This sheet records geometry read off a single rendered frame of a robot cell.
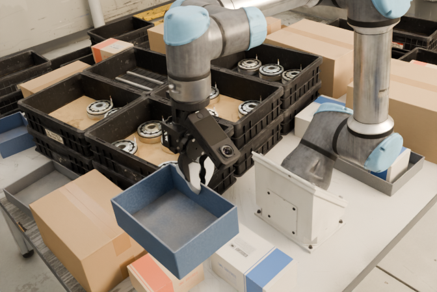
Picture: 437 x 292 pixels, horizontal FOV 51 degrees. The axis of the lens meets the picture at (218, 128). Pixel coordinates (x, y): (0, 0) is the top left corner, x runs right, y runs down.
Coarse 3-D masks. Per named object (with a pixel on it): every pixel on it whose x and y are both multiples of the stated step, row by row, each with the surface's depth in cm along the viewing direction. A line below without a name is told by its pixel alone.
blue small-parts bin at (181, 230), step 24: (168, 168) 96; (120, 192) 89; (144, 192) 93; (168, 192) 98; (192, 192) 93; (216, 192) 87; (120, 216) 87; (144, 216) 92; (168, 216) 92; (192, 216) 91; (216, 216) 90; (144, 240) 83; (168, 240) 86; (192, 240) 77; (216, 240) 82; (168, 264) 79; (192, 264) 80
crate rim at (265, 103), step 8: (224, 72) 177; (248, 80) 171; (256, 80) 169; (160, 88) 169; (280, 88) 162; (152, 96) 165; (160, 96) 164; (272, 96) 158; (280, 96) 162; (264, 104) 154; (248, 112) 150; (256, 112) 152; (224, 120) 147; (240, 120) 146; (248, 120) 149; (240, 128) 146
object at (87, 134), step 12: (132, 108) 160; (108, 120) 153; (216, 120) 148; (228, 132) 142; (96, 144) 144; (108, 144) 141; (120, 156) 138; (132, 156) 134; (144, 168) 132; (156, 168) 128
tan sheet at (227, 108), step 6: (222, 96) 181; (222, 102) 177; (228, 102) 177; (234, 102) 176; (240, 102) 176; (210, 108) 174; (216, 108) 174; (222, 108) 173; (228, 108) 173; (234, 108) 173; (222, 114) 169; (228, 114) 169; (234, 114) 169; (234, 120) 165
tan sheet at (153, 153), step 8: (136, 136) 162; (144, 144) 157; (152, 144) 156; (160, 144) 156; (144, 152) 153; (152, 152) 153; (160, 152) 152; (152, 160) 149; (160, 160) 149; (168, 160) 148; (176, 160) 148
